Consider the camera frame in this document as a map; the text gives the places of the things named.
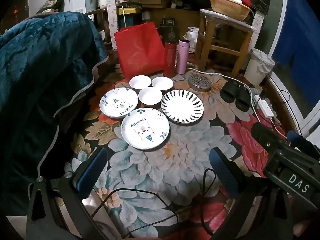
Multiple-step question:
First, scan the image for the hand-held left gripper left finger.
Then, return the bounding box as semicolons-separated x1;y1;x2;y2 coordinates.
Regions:
26;147;118;240

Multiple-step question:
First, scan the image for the white bowl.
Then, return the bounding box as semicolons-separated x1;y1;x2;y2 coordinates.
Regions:
151;77;174;93
138;87;163;106
129;75;152;90

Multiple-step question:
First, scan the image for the thin white cable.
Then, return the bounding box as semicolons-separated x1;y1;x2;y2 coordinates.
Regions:
269;116;287;139

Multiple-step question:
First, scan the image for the wooden side table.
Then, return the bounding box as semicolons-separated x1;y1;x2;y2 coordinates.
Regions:
84;8;108;43

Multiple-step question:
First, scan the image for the floral mat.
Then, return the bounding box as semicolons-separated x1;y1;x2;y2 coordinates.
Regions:
64;62;288;240

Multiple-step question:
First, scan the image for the red bag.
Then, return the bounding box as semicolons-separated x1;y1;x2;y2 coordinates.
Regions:
114;22;167;79

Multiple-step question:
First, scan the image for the bear print plate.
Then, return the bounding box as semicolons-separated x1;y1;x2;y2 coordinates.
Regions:
99;88;139;119
121;107;170;151

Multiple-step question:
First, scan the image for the woven basket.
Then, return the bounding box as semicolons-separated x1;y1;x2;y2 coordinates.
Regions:
207;0;253;21

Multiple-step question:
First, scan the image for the black striped white plate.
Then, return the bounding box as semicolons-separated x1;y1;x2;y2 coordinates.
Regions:
160;89;204;124

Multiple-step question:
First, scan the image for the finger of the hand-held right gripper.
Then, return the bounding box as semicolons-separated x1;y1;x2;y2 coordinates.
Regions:
286;130;320;161
251;122;282;157

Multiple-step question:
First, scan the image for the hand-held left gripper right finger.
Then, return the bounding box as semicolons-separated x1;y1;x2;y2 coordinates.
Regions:
209;148;293;240

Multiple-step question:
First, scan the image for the red bottle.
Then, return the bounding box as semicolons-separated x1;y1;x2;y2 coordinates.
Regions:
164;42;177;78

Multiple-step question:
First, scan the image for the pink bottle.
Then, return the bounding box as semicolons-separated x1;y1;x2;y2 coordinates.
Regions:
176;39;191;75

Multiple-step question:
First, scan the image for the black slipper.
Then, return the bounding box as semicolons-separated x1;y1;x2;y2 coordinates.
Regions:
220;81;242;103
235;85;252;111

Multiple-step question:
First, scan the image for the perforated metal lid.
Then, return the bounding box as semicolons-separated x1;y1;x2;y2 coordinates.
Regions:
188;72;211;92

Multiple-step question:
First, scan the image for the white trash bin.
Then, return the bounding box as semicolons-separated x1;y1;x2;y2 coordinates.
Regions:
244;48;276;87

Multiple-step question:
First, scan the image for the teal blanket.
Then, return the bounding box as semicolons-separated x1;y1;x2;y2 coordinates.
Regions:
0;11;110;215

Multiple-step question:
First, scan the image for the white power strip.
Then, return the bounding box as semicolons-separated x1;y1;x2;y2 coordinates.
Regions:
254;94;275;118

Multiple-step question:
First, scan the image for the white plastic bag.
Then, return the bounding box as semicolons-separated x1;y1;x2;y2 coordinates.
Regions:
184;27;199;46

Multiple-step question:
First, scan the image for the green box yellow lid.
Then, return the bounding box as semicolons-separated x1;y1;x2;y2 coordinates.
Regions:
117;6;142;28

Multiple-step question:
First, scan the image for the wooden stool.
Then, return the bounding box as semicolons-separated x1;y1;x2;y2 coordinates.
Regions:
194;9;258;77

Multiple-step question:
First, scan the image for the black cable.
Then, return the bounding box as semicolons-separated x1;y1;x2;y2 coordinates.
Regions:
202;169;218;240
91;187;177;238

